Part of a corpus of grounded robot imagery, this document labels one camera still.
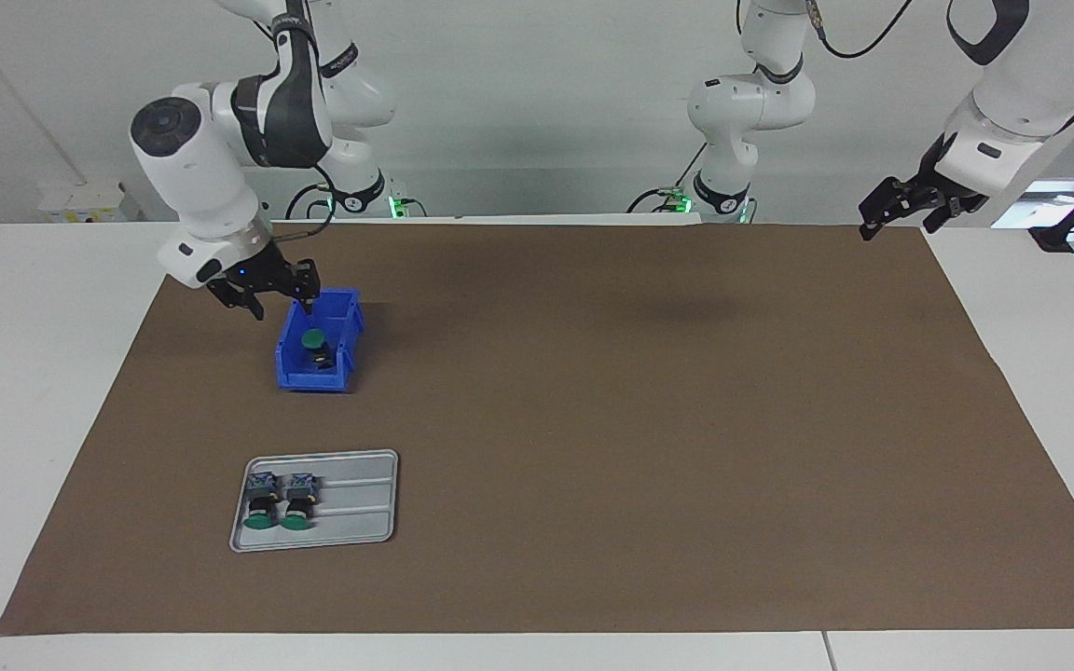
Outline green push button switch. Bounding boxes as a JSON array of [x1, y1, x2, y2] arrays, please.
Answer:
[[301, 328, 336, 370], [280, 472, 320, 532], [243, 471, 282, 532]]

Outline blue plastic storage bin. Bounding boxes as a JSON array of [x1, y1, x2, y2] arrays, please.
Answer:
[[274, 287, 367, 393]]

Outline white box yellow labels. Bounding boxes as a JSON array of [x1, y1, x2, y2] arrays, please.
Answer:
[[38, 180, 142, 225]]

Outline grey metal tray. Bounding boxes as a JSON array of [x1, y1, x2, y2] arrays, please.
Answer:
[[228, 449, 400, 554]]

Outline brown table mat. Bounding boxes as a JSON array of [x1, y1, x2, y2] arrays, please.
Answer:
[[0, 222, 1074, 637]]

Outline black base cable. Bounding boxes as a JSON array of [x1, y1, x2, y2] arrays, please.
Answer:
[[285, 182, 329, 221], [628, 144, 708, 214]]

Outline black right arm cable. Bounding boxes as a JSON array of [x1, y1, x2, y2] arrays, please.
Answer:
[[257, 163, 338, 245]]

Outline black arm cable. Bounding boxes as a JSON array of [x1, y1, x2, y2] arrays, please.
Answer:
[[257, 163, 338, 245], [803, 0, 916, 62]]

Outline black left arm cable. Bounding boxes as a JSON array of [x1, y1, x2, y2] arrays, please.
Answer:
[[803, 0, 916, 62]]

